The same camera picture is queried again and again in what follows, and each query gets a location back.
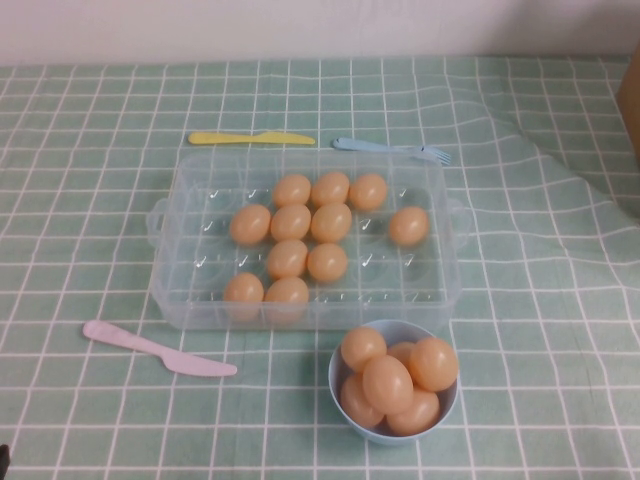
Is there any light blue bowl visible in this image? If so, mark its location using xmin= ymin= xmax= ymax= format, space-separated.
xmin=328 ymin=319 xmax=460 ymax=445

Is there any clear plastic egg box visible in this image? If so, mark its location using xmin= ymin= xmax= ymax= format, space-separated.
xmin=146 ymin=151 xmax=471 ymax=334

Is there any yellow plastic knife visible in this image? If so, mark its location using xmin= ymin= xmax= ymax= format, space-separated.
xmin=188 ymin=131 xmax=317 ymax=147

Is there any brown cardboard box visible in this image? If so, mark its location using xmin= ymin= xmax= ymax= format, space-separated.
xmin=617 ymin=52 xmax=640 ymax=162

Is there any blue plastic fork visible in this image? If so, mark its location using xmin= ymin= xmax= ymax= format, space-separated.
xmin=332 ymin=136 xmax=453 ymax=165

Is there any green checked tablecloth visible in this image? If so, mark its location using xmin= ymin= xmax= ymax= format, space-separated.
xmin=0 ymin=53 xmax=640 ymax=480

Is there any pink plastic knife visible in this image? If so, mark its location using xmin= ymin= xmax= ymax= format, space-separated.
xmin=82 ymin=320 xmax=239 ymax=378

